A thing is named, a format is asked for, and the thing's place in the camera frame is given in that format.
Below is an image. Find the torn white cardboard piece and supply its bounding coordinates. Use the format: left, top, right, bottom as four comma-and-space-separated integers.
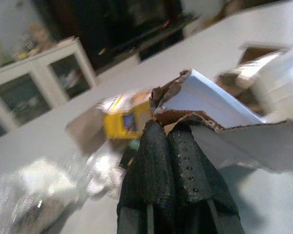
149, 69, 293, 174

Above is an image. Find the white glass door cabinet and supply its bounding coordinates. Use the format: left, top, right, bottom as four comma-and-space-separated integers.
0, 36, 98, 142

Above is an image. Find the brown cardboard flap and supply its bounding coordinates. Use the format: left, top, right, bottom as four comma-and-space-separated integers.
65, 107, 108, 156

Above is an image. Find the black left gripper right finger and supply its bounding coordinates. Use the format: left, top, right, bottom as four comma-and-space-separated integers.
166, 123, 246, 234

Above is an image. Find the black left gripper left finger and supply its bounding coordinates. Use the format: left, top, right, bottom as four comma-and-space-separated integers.
116, 121, 178, 234

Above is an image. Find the open brown cardboard box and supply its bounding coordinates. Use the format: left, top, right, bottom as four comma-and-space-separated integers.
214, 43, 293, 118

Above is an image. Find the clear bubble wrap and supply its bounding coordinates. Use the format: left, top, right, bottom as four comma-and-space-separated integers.
0, 155, 124, 234

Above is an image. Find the yellow box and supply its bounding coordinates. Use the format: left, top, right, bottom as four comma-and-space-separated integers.
103, 94, 152, 140

